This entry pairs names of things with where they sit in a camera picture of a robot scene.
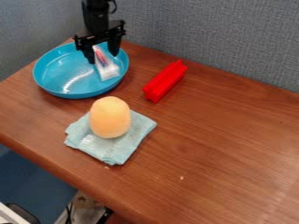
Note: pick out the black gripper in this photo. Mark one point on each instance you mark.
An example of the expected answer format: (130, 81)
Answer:
(101, 30)

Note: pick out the white toothpaste tube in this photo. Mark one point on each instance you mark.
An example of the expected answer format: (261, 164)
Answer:
(106, 66)

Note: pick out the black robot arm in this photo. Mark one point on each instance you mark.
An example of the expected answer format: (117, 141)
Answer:
(99, 5)

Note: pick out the blue plate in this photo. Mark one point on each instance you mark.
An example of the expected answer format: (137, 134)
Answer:
(66, 75)

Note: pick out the red plastic block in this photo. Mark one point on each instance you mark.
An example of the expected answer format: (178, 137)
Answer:
(162, 83)

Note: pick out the orange egg-shaped sponge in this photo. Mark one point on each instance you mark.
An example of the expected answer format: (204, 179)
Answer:
(110, 117)

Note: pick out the light blue folded cloth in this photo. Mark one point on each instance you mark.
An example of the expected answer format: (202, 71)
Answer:
(114, 150)

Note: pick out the beige object under table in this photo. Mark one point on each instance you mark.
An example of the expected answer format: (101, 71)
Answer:
(86, 210)

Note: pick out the white object bottom left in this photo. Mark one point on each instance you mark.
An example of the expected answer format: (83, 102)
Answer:
(9, 217)

